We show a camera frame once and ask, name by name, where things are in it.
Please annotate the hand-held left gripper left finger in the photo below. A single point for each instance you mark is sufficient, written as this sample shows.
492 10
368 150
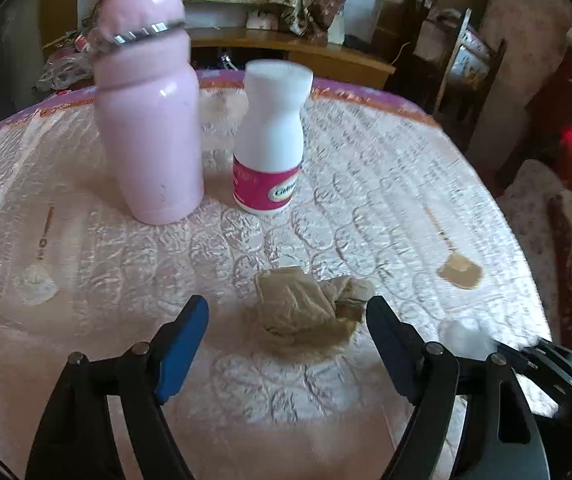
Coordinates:
180 350

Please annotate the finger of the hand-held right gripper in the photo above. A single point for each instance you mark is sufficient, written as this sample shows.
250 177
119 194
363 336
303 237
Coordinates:
541 362

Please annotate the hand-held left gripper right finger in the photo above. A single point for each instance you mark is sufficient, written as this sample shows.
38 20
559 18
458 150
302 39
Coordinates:
391 355

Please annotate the small white paper wad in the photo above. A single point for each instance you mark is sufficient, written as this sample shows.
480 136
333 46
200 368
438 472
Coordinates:
463 337

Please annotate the sofa with floral cover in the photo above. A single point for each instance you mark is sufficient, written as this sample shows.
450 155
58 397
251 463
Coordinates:
531 195

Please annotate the white bottle pink label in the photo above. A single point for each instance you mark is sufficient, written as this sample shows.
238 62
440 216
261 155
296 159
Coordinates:
271 135

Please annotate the printed cushion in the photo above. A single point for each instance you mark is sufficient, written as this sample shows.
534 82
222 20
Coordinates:
473 55

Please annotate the wooden cabinet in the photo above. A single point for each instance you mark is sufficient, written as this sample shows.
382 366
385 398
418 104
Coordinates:
316 52

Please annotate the wooden chair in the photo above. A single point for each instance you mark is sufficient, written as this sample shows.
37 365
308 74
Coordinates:
458 50

